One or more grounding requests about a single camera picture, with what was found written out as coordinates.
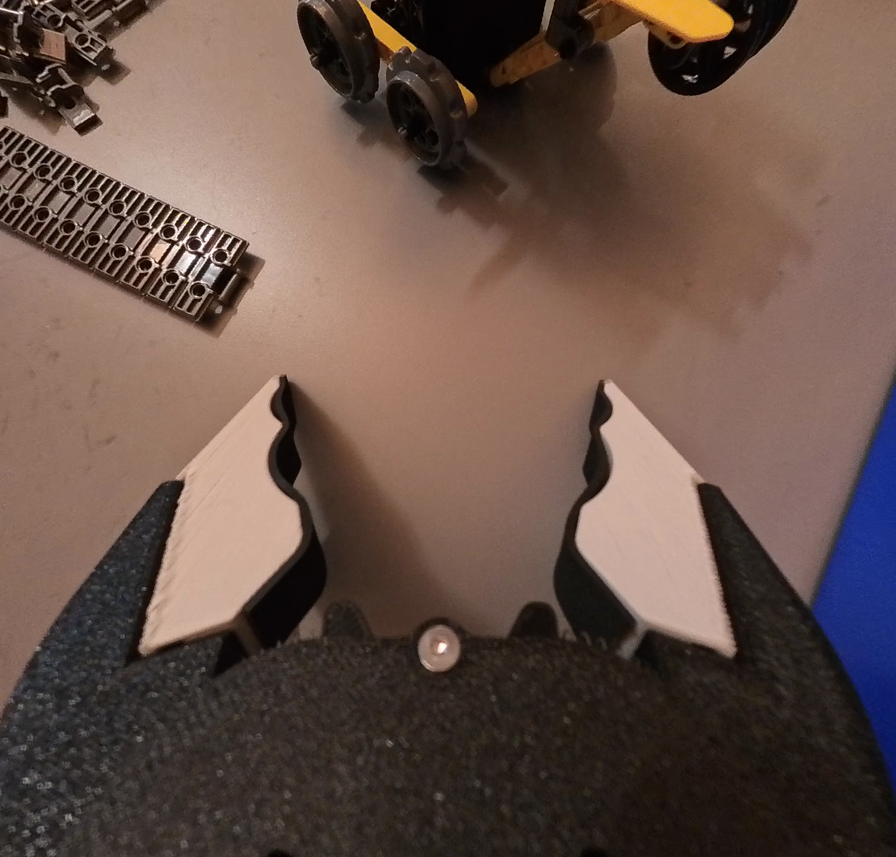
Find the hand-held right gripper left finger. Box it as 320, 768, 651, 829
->
138, 374, 330, 660

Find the assembled grey track strip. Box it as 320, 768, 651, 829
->
0, 125, 251, 325

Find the yellow black brick vehicle model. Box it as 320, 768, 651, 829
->
295, 0, 809, 172

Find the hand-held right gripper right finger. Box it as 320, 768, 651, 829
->
553, 379, 739, 661

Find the pile of grey track links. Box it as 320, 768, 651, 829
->
0, 0, 176, 137

